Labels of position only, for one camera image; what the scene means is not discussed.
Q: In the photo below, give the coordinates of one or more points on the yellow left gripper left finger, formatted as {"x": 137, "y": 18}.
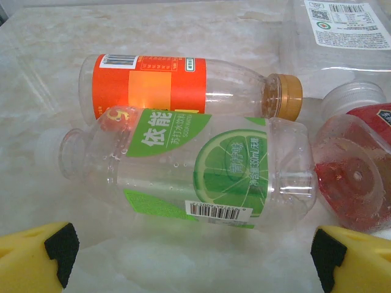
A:
{"x": 24, "y": 262}

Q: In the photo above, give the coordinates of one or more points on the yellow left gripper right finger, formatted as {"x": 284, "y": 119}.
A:
{"x": 363, "y": 262}

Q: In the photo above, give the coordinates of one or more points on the red yellow drink carton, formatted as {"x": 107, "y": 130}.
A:
{"x": 351, "y": 171}

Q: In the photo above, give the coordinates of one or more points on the green lime label bottle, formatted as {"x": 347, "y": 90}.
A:
{"x": 189, "y": 164}

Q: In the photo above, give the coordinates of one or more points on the orange label bottle gold cap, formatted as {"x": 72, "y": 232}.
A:
{"x": 146, "y": 85}

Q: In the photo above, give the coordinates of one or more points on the clear bottle white label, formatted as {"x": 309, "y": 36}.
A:
{"x": 342, "y": 27}

